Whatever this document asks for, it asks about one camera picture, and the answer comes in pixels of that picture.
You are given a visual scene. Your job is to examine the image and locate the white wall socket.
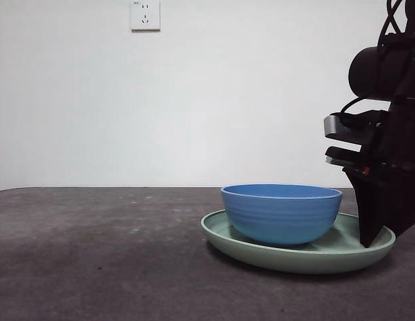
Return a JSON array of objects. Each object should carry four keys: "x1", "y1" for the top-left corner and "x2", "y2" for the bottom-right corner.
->
[{"x1": 131, "y1": 0, "x2": 161, "y2": 33}]

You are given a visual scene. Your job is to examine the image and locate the blue ribbed bowl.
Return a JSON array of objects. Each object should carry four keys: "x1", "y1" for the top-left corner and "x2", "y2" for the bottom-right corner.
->
[{"x1": 220, "y1": 183, "x2": 343, "y2": 249}]

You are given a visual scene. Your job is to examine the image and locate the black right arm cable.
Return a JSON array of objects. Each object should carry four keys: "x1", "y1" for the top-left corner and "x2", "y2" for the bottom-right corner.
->
[{"x1": 377, "y1": 0, "x2": 410, "y2": 47}]

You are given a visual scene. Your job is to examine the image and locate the black camera cable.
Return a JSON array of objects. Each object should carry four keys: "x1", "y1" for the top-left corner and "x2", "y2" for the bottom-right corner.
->
[{"x1": 339, "y1": 96, "x2": 367, "y2": 118}]

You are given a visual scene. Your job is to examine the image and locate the pale green plate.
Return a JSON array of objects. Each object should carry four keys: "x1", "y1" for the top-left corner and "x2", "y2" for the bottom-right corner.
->
[{"x1": 200, "y1": 209, "x2": 396, "y2": 275}]

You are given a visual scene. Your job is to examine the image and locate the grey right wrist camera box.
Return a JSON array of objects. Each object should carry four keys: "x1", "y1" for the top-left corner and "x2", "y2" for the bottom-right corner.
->
[{"x1": 323, "y1": 110, "x2": 392, "y2": 147}]

